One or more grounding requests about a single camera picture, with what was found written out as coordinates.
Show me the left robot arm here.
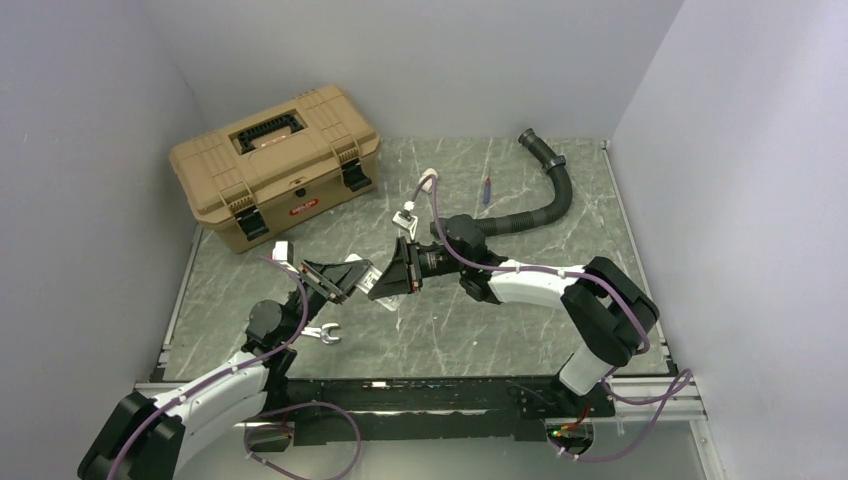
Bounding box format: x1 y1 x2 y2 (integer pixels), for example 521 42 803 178
77 259 372 479

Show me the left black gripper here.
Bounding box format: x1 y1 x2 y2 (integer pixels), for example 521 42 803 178
282 257 373 344

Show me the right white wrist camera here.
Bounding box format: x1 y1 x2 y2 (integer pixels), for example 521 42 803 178
392 200 419 243

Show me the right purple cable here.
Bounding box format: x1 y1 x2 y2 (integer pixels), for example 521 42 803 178
411 173 694 464

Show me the black corrugated hose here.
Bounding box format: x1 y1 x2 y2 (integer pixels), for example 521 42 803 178
430 128 574 240

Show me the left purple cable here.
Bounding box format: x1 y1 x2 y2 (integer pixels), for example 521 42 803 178
122 254 311 480

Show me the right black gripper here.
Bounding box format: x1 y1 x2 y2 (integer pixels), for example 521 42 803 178
369 237 468 300

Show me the blue red pen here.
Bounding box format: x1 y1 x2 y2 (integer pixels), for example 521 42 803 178
482 176 492 205

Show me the silver open-end wrench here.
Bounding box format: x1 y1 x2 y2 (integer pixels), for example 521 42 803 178
301 323 342 345

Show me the white pipe fitting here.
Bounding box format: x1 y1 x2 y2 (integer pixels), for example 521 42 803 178
422 168 438 193

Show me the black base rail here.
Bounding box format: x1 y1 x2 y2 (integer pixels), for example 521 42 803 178
248 375 615 446

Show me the white remote control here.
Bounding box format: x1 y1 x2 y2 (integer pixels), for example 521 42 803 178
344 253 407 313

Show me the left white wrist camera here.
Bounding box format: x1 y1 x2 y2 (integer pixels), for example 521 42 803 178
271 241 299 274

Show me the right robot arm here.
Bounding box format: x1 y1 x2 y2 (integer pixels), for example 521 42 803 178
368 215 660 415

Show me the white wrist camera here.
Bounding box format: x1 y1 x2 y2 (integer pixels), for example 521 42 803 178
271 241 299 274
392 200 419 243

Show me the purple cable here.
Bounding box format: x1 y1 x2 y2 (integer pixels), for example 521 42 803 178
122 254 311 480
411 173 694 464

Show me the tan plastic toolbox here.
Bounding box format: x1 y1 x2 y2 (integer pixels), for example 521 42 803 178
169 85 381 253

